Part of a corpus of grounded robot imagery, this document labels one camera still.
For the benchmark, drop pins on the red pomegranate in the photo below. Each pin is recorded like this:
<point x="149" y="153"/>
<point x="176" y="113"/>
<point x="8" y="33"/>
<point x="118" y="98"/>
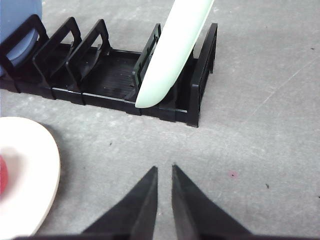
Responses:
<point x="4" y="175"/>

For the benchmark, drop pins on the black dish rack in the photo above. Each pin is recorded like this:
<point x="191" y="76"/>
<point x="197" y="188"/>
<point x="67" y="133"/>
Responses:
<point x="92" y="73"/>

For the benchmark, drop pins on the mint green plate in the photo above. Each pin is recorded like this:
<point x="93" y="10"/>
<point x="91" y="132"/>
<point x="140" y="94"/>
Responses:
<point x="174" y="50"/>

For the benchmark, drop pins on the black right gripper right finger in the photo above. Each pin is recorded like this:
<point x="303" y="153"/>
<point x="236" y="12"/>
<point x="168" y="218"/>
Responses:
<point x="197" y="217"/>

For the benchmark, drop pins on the white plate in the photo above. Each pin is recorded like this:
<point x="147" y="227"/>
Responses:
<point x="33" y="176"/>

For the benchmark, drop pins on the blue plate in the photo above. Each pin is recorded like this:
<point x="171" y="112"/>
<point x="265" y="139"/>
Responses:
<point x="12" y="14"/>

